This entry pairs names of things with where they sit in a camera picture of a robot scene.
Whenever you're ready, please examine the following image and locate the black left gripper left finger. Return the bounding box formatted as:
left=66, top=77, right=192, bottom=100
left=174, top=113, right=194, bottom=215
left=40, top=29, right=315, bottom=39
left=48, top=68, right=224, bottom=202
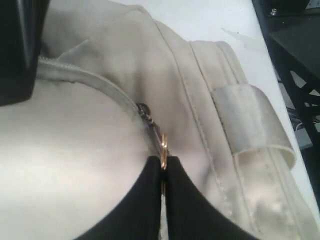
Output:
left=33, top=155, right=163, bottom=240

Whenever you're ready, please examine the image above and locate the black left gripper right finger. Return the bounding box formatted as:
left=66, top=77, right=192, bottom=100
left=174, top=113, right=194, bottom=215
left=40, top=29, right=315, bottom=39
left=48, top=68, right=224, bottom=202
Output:
left=166, top=156, right=256, bottom=240

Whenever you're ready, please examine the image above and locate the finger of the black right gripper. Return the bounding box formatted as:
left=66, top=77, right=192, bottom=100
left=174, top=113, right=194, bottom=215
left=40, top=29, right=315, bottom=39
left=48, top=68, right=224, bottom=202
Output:
left=0, top=0, right=49, bottom=106

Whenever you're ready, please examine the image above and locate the black metal frame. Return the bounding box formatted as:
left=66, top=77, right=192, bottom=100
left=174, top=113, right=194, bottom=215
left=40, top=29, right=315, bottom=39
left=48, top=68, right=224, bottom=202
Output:
left=253, top=0, right=320, bottom=146

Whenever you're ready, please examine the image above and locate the cream fabric duffel bag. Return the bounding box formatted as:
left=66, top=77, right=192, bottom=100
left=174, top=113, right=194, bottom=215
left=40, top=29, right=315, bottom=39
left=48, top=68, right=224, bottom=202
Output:
left=0, top=0, right=320, bottom=240

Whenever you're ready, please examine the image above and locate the gold zipper pull ring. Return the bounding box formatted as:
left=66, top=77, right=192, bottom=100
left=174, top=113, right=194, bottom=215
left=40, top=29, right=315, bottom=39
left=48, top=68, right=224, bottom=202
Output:
left=136, top=102, right=171, bottom=193

